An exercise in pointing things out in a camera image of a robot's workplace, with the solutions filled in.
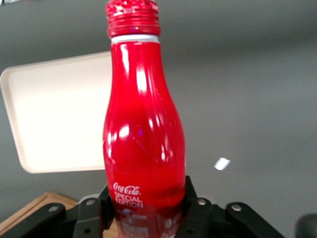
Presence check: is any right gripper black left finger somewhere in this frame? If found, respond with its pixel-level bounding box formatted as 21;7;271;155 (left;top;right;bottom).
23;183;116;238

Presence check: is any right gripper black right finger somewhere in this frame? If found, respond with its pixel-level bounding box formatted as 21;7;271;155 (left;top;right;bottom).
176;175;285;238

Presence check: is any red coke bottle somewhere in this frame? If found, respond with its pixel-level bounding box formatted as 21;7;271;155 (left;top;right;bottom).
102;0;187;238

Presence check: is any beige rectangular tray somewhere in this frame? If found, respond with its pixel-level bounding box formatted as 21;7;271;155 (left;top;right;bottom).
0;51;112;174

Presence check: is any small white tape piece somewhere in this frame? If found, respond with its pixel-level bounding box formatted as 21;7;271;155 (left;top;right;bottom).
213;157;231;172

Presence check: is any wooden drawer cabinet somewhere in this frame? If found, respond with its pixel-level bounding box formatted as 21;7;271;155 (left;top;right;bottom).
0;191;120;238

